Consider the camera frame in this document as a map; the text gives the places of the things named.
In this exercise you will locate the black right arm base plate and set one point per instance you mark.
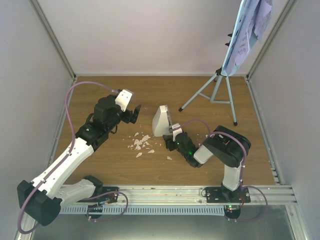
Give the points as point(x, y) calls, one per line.
point(221, 194)

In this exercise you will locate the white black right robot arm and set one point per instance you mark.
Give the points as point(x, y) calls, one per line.
point(226, 145)

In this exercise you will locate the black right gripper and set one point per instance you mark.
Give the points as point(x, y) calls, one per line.
point(168, 143)

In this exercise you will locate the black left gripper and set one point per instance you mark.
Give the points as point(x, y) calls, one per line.
point(128, 118)

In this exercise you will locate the white plastic debris pile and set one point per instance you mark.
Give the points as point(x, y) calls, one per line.
point(142, 143)

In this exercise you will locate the grey slotted cable duct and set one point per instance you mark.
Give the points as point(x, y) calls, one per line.
point(161, 210)

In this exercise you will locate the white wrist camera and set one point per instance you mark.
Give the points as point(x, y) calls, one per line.
point(175, 129)
point(123, 99)

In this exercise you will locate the aluminium frame post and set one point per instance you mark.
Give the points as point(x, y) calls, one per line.
point(53, 38)
point(289, 5)

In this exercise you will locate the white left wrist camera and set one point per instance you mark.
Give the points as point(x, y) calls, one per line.
point(123, 99)

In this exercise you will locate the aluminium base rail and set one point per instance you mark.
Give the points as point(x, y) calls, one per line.
point(194, 195)

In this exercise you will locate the aluminium frame post left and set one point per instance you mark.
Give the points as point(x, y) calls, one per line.
point(53, 38)

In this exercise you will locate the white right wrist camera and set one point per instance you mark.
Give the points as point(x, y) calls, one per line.
point(175, 129)

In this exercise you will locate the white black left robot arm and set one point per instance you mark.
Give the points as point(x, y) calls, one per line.
point(43, 198)

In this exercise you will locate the sheet music papers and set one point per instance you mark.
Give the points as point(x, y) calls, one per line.
point(255, 22)

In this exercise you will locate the aluminium frame post right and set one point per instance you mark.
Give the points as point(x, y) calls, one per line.
point(289, 5)

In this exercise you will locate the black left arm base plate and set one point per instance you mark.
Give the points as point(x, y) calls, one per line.
point(110, 195)

